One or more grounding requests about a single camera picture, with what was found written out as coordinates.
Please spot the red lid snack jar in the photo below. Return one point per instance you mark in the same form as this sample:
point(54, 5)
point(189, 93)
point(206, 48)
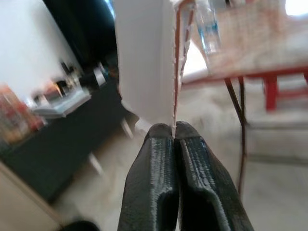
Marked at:
point(14, 115)

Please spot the black television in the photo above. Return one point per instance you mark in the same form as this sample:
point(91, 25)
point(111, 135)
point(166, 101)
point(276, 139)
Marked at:
point(84, 29)

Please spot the red plastic stool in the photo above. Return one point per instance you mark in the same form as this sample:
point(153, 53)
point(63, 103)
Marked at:
point(272, 93)

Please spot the black low TV cabinet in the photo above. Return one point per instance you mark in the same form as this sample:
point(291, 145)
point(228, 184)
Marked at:
point(60, 144)

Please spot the marble pattern folding table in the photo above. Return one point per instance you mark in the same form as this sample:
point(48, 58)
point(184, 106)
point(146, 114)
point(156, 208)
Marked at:
point(252, 48)

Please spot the stack of white books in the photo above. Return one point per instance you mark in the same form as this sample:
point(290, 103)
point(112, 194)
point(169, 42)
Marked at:
point(62, 106)

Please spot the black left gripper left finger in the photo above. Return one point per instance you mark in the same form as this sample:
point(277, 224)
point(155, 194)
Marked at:
point(154, 183)

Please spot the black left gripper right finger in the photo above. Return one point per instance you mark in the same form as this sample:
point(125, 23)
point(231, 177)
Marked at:
point(204, 187)

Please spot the clear plastic water bottle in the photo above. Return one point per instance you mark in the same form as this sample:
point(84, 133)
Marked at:
point(209, 29)

